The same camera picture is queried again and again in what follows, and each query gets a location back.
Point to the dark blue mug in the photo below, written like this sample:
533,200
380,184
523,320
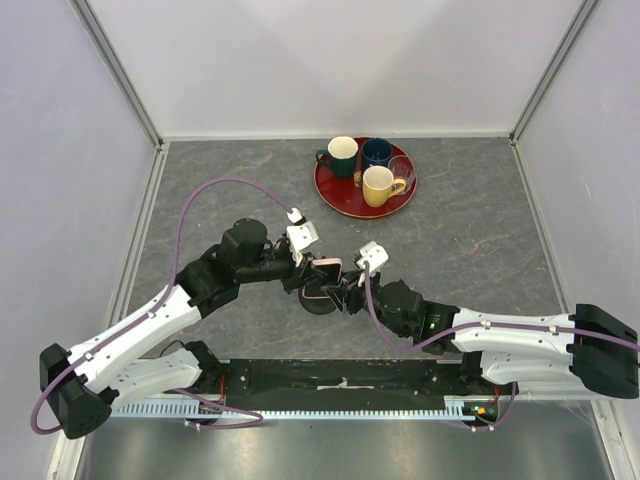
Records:
376,152

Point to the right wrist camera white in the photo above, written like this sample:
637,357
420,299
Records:
371,257

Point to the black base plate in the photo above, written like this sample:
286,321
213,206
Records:
338,384

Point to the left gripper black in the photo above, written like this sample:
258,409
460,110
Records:
302,274

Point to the slotted cable duct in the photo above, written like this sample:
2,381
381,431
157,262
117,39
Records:
184,408

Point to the black phone stand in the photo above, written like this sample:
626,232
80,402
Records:
316,305

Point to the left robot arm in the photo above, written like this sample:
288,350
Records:
81,386

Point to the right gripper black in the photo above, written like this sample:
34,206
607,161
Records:
350,288

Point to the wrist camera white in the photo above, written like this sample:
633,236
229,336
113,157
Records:
371,257
301,238

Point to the red round tray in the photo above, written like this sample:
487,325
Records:
345,195

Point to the yellow mug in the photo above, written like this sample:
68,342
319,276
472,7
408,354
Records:
379,184

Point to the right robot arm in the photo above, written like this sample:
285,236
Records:
588,346

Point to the clear glass cup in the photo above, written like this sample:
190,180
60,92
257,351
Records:
402,167

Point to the phone with pink case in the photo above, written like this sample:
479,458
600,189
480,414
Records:
315,290

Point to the dark green mug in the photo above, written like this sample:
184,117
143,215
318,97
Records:
340,156

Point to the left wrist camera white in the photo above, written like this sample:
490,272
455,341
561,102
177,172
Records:
301,238

